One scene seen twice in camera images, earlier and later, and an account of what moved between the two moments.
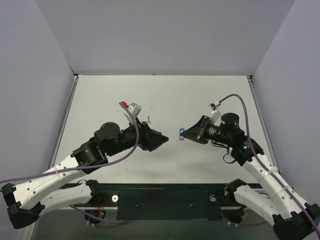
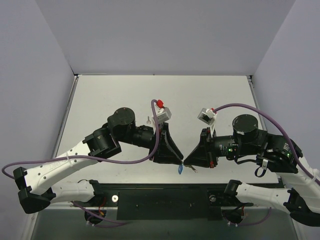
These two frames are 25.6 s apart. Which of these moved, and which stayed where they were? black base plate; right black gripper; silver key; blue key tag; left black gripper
Moved: left black gripper; blue key tag; right black gripper
Stayed: black base plate; silver key
